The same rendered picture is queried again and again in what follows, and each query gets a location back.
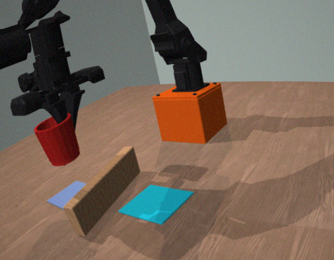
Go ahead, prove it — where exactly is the red cup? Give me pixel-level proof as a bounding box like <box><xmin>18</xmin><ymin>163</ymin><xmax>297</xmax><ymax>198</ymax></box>
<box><xmin>34</xmin><ymin>113</ymin><xmax>80</xmax><ymax>166</ymax></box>

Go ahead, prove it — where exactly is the brown wooden plank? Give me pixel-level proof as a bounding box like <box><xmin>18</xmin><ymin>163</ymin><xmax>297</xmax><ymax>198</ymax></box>
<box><xmin>63</xmin><ymin>146</ymin><xmax>141</xmax><ymax>236</ymax></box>

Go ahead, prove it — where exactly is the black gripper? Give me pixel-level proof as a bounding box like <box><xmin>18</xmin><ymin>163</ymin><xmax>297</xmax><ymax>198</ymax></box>
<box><xmin>11</xmin><ymin>47</ymin><xmax>105</xmax><ymax>130</ymax></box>

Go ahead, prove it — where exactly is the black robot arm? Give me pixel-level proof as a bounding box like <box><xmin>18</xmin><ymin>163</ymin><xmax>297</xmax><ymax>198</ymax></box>
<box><xmin>0</xmin><ymin>0</ymin><xmax>210</xmax><ymax>93</ymax></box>

